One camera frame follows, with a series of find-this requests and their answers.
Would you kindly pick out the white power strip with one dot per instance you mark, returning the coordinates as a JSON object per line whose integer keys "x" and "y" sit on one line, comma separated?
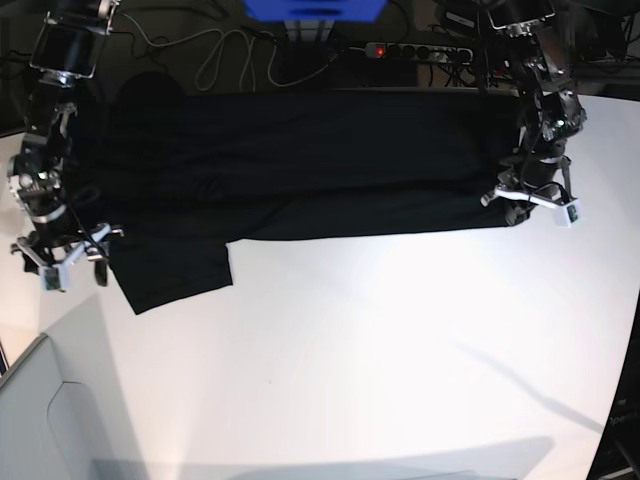
{"x": 425, "y": 53}

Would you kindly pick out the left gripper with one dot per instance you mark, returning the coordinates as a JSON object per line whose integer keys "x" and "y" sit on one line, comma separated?
{"x": 531, "y": 184}

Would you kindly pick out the black T-shirt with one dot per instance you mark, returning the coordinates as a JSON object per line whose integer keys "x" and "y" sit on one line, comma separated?
{"x": 186, "y": 177}

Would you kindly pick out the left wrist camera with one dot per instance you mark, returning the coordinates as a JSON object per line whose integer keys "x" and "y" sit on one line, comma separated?
{"x": 565, "y": 215}

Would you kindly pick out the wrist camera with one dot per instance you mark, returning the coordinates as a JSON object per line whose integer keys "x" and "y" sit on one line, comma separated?
{"x": 54, "y": 278}
{"x": 565, "y": 215}

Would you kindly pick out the black round stool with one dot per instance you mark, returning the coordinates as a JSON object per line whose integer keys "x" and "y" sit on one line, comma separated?
{"x": 150, "y": 86}

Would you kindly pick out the blue box overhead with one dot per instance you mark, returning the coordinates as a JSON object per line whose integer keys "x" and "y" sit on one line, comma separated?
{"x": 336, "y": 10}

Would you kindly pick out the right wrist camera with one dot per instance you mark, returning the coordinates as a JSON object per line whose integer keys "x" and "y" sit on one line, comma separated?
{"x": 54, "y": 278}

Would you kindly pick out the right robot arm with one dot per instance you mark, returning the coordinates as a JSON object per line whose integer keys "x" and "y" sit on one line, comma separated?
{"x": 66, "y": 52}

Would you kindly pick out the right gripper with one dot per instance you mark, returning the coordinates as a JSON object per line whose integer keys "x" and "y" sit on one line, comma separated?
{"x": 68, "y": 250}

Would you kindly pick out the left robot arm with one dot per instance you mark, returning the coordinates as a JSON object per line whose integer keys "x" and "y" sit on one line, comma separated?
{"x": 517, "y": 38}

